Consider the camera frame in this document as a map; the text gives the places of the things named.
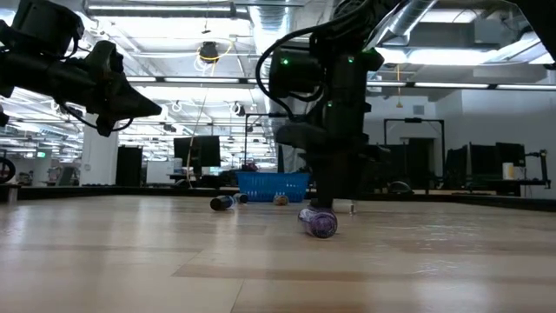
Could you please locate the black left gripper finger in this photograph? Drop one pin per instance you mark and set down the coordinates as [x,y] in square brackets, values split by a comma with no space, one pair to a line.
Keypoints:
[128,96]
[128,114]

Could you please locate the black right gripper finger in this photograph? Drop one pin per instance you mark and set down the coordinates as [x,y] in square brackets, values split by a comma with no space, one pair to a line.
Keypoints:
[345,174]
[323,182]

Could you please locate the silver nail polish bottle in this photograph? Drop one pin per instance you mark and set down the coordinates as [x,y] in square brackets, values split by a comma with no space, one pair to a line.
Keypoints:
[350,208]

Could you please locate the purple glitter nail polish bottle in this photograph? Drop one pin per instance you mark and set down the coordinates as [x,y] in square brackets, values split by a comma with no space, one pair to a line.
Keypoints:
[319,222]

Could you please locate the olive gold nail polish bottle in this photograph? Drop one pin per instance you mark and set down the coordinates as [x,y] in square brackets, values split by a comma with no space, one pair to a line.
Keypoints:
[281,201]

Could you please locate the grey nail polish bottle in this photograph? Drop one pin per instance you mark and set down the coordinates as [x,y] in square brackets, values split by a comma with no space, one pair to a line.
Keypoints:
[241,198]

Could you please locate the blue nail polish bottle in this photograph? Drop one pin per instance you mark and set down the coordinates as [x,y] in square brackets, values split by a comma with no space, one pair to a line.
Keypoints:
[222,203]

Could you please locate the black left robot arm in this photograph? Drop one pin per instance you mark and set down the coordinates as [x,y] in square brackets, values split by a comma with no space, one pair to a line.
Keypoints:
[43,74]

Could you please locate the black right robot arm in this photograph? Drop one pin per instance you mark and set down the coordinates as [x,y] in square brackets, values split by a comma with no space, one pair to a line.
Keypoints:
[343,87]

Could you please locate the tall black cabinet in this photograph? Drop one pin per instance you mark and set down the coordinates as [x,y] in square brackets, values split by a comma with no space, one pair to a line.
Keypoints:
[129,165]

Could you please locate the blue plastic basket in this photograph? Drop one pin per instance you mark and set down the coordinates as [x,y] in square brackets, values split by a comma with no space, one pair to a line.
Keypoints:
[269,187]

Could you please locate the long ceiling light bar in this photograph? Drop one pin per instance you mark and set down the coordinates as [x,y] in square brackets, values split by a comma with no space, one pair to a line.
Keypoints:
[195,80]

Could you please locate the black computer monitor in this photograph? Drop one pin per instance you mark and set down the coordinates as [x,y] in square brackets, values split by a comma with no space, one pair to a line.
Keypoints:
[482,161]
[197,152]

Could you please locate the white paper roll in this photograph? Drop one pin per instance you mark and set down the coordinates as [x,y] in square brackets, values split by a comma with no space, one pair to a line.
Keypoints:
[508,171]

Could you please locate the black metal stand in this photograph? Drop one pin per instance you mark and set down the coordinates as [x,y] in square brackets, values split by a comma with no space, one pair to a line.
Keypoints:
[544,169]

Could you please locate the black station frame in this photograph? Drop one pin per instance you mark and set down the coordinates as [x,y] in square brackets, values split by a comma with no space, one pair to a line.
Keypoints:
[412,120]

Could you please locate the black ceiling camera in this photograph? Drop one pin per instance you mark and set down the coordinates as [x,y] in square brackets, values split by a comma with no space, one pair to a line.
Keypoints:
[209,51]

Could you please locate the silver ventilation duct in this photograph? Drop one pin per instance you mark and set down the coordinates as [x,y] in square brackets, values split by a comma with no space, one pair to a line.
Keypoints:
[271,26]
[408,17]

